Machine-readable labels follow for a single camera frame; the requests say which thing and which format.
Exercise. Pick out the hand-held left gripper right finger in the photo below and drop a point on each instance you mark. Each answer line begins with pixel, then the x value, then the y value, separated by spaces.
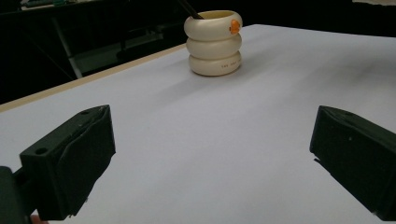
pixel 358 155

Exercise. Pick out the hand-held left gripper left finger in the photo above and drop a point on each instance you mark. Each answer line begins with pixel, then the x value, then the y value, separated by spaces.
pixel 74 161

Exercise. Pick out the cream ringed cup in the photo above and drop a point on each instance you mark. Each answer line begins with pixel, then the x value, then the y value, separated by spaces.
pixel 214 46

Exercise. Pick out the black knife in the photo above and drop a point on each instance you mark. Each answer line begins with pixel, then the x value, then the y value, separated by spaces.
pixel 191 11

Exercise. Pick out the white-legged desk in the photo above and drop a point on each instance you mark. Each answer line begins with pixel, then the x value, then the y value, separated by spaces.
pixel 67 49

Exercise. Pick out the white table mat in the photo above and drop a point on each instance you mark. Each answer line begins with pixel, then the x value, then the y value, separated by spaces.
pixel 218 140

